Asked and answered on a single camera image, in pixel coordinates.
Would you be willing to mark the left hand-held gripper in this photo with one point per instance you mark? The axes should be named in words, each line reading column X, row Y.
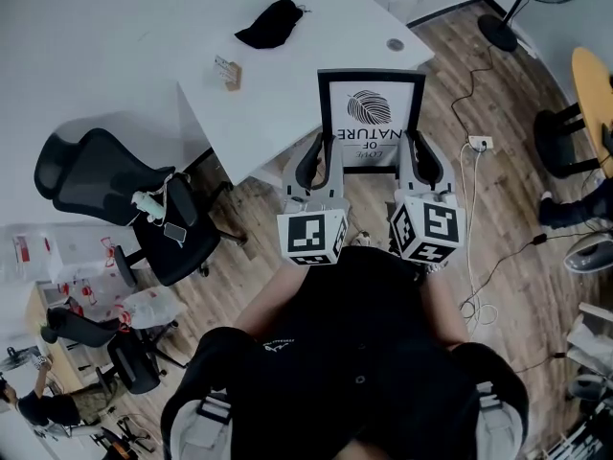
column 311, row 235

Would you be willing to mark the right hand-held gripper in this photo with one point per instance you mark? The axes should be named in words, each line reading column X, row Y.
column 433, row 228

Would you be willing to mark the black picture frame leaf print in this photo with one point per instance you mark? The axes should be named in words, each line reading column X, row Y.
column 371, row 80

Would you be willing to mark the person's left forearm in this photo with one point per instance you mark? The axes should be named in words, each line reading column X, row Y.
column 265, row 300

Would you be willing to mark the person's right forearm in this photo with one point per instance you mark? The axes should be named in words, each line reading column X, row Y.
column 443, row 305

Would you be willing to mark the white power strip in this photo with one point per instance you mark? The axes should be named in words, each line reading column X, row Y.
column 480, row 143

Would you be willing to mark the white table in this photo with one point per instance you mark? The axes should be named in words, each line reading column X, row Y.
column 297, row 75

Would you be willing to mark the small wooden card holder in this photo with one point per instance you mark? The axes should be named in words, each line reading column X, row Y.
column 230, row 72

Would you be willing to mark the black table base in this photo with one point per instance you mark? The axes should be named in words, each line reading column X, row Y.
column 555, row 142

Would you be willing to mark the black cloth pouch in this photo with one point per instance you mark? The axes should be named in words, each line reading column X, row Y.
column 270, row 24

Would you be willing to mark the black standing fan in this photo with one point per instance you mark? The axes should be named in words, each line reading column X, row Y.
column 498, row 34

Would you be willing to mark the black smartphone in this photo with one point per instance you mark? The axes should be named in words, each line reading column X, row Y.
column 174, row 232

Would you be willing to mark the white bottle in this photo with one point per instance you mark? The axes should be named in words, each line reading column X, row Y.
column 147, row 205

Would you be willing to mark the round wooden side table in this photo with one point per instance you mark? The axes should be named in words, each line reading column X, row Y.
column 591, row 94

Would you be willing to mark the grey floor appliance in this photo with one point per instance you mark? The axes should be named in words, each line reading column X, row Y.
column 589, row 254

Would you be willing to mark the person's black shirt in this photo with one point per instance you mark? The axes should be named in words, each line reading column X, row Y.
column 349, row 352

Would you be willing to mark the crumpled clear plastic bag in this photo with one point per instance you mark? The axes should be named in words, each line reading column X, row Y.
column 151, row 307

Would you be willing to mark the black mesh office chair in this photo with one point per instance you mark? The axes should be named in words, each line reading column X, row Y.
column 96, row 175

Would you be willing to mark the clear plastic bag red print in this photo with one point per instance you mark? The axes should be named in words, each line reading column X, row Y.
column 72, row 257

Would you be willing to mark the black armless office chair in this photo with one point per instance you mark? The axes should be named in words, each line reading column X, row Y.
column 129, row 360

